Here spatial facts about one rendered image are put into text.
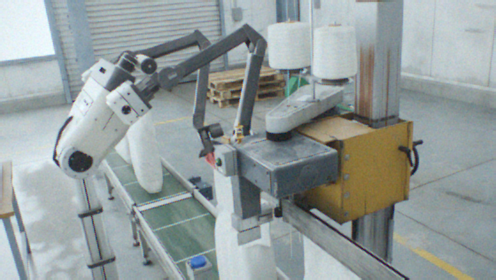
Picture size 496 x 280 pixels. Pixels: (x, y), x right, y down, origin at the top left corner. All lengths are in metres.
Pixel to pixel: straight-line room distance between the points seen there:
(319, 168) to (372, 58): 0.45
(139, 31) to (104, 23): 0.68
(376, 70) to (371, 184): 0.40
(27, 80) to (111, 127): 7.09
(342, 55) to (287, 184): 0.44
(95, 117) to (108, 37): 7.12
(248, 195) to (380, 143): 0.48
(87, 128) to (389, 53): 1.15
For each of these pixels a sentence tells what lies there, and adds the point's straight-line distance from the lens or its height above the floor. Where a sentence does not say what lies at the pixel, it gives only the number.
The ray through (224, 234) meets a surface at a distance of 2.00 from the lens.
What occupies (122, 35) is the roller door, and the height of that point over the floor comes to 1.12.
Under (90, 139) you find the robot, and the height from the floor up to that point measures 1.30.
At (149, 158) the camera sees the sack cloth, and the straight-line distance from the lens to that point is 3.37.
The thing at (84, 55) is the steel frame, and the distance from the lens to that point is 8.42.
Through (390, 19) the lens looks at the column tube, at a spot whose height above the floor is 1.69.
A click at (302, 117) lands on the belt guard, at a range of 1.51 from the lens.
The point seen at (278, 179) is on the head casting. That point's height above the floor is 1.30.
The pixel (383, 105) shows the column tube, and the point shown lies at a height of 1.39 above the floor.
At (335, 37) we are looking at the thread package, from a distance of 1.40.
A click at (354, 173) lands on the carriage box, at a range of 1.52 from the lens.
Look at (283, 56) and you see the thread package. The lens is 1.60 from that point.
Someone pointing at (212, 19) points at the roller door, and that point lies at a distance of 9.48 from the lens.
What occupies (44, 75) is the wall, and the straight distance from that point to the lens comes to 8.85.
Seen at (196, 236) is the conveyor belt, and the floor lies 0.38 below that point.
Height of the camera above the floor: 1.82
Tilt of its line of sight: 20 degrees down
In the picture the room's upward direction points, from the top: 4 degrees counter-clockwise
